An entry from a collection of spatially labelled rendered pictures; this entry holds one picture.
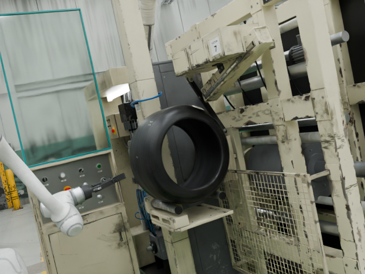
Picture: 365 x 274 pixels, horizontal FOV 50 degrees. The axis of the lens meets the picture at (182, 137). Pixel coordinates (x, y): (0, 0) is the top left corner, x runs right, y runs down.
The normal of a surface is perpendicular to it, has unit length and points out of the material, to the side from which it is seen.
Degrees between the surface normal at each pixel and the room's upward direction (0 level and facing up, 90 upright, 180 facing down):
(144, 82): 90
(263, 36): 72
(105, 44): 90
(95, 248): 90
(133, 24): 90
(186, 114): 77
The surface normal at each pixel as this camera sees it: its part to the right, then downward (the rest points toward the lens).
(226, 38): 0.43, -0.04
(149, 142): -0.31, -0.26
